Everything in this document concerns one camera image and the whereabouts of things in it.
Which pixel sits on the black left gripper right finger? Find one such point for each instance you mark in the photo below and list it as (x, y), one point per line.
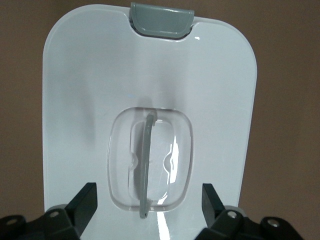
(237, 225)

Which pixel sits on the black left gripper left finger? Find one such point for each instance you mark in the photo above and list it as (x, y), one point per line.
(50, 225)

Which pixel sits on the brown table mat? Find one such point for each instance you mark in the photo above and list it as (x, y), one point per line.
(20, 100)

